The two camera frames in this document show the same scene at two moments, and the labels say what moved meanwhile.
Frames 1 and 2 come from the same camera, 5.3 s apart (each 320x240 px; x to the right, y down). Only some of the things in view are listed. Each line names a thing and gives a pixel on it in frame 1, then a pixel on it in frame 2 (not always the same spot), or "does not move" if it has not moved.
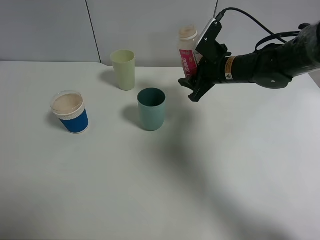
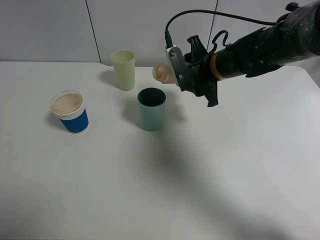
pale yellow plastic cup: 124,63 does not move
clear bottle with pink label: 188,41 → 165,73
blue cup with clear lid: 68,106 does not move
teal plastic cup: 151,102 does not move
